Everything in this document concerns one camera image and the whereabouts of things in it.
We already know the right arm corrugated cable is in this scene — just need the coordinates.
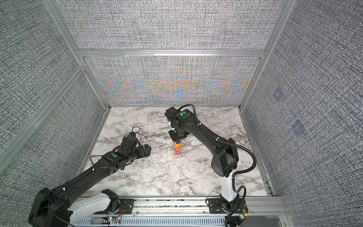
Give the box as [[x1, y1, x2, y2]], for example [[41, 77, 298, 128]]
[[177, 103, 257, 225]]

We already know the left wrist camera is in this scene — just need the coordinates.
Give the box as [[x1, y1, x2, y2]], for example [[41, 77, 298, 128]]
[[121, 132, 139, 152]]

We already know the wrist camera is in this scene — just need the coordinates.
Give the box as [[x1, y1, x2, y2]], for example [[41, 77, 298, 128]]
[[165, 107, 181, 124], [121, 132, 139, 152]]

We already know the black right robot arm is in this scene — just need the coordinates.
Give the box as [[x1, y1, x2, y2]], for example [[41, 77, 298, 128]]
[[165, 107, 240, 213]]

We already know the aluminium front rail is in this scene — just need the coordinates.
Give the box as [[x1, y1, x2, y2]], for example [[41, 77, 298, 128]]
[[119, 196, 290, 217]]

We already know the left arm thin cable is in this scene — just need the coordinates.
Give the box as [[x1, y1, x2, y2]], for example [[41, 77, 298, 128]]
[[48, 126, 148, 227]]

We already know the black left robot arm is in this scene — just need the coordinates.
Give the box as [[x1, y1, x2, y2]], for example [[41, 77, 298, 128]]
[[28, 144, 151, 227]]

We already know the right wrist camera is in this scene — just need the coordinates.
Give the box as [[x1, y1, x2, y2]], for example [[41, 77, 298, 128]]
[[165, 107, 181, 124]]

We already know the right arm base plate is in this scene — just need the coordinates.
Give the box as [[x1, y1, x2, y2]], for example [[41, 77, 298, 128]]
[[207, 198, 227, 214]]

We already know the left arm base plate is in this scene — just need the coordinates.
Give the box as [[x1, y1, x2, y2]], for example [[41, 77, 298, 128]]
[[95, 199, 134, 215]]

